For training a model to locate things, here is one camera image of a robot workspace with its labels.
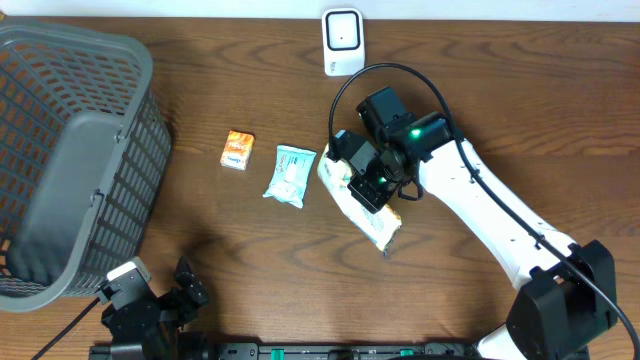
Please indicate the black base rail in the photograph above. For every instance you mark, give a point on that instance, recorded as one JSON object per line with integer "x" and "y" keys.
{"x": 252, "y": 351}

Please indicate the white barcode scanner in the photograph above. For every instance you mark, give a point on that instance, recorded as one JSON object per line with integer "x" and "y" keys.
{"x": 343, "y": 41}

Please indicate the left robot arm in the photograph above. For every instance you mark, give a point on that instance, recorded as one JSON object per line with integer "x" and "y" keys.
{"x": 143, "y": 352}

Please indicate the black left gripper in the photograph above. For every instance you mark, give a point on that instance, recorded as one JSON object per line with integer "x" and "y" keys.
{"x": 184, "y": 306}

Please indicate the teal wet wipes pack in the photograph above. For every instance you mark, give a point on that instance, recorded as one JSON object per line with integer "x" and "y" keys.
{"x": 291, "y": 174}

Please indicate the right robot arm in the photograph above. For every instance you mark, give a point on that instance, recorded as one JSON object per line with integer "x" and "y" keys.
{"x": 566, "y": 293}

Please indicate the grey plastic shopping basket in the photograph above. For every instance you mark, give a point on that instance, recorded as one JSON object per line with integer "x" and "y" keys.
{"x": 84, "y": 149}

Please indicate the small orange tissue pack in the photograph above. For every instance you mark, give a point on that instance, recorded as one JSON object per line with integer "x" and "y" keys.
{"x": 237, "y": 150}

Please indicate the yellow snack chip bag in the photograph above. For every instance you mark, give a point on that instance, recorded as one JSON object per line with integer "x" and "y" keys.
{"x": 380, "y": 227}

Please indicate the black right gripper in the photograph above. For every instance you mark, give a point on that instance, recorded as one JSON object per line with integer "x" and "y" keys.
{"x": 373, "y": 200}

